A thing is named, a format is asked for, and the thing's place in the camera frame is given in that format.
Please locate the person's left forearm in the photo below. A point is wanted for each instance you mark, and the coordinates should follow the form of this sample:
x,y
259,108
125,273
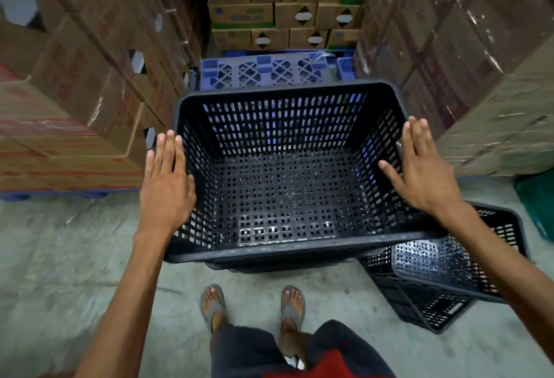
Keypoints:
x,y
130,299

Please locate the stack of green-printed cardboard boxes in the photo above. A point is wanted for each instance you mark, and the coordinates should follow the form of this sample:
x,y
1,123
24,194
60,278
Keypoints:
x,y
285,5

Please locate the red shirt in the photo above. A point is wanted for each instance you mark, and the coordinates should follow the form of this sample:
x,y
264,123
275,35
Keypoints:
x,y
324,367

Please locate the person's left hand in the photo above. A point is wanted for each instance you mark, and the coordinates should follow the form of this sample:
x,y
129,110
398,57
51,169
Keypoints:
x,y
166,193

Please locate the blue plastic pallet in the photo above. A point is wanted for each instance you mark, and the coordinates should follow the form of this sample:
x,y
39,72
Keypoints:
x,y
52,194
346,68

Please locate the grey flip-flop sandal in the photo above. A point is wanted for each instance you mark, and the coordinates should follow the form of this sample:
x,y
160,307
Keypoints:
x,y
293,313
207,315

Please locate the stack of shrink-wrapped cardboard boxes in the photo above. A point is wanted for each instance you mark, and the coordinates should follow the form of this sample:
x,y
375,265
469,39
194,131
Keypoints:
x,y
467,44

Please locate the person's left middle finger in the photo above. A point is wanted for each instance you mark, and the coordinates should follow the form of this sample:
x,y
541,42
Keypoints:
x,y
170,150

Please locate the large black perforated plastic crate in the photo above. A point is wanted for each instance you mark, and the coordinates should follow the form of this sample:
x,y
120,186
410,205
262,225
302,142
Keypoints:
x,y
285,200

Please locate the dark denim shorts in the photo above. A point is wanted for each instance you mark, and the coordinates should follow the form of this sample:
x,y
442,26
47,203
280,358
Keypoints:
x,y
246,354

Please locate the person's right middle finger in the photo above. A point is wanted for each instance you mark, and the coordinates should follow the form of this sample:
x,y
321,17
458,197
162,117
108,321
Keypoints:
x,y
416,135

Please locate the person's left thumb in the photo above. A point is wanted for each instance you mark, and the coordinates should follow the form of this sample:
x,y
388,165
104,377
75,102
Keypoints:
x,y
191,189

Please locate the stack of red-printed cardboard boxes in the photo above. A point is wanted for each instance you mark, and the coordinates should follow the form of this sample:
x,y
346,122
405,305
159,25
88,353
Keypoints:
x,y
73,74

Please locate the grey-blue plastic pallet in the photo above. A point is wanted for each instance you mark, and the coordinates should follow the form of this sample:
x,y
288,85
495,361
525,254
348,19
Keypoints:
x,y
264,72

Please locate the person's right hand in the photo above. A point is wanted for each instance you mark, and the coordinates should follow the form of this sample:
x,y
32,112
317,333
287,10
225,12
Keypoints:
x,y
426,174

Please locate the person's left little finger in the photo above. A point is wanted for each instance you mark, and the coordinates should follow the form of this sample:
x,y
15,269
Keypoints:
x,y
149,164

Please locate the person's right thumb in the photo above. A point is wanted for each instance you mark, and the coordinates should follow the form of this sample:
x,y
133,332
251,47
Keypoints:
x,y
391,173

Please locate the person's right little finger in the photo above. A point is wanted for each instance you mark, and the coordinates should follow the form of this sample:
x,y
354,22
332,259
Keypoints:
x,y
436,151

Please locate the person's right forearm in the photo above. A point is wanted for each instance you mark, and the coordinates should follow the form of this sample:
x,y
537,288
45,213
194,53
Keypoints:
x,y
502,269

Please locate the green plastic container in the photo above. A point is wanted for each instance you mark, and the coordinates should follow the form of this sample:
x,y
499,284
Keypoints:
x,y
539,202

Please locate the person's leg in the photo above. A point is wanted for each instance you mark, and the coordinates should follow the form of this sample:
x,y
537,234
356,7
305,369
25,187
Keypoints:
x,y
215,304
294,330

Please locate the person's right leg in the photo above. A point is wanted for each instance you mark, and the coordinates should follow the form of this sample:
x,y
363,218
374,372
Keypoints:
x,y
294,330

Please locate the person's left leg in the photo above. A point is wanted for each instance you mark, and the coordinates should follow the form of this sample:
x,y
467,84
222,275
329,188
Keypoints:
x,y
215,304

